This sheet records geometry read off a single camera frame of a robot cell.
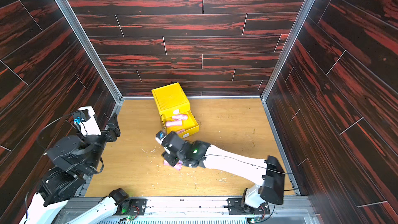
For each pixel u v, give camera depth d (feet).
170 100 3.03
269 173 1.33
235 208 2.40
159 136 1.98
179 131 2.90
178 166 2.05
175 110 2.85
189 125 3.18
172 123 3.06
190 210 2.42
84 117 1.39
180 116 3.11
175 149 1.68
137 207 2.37
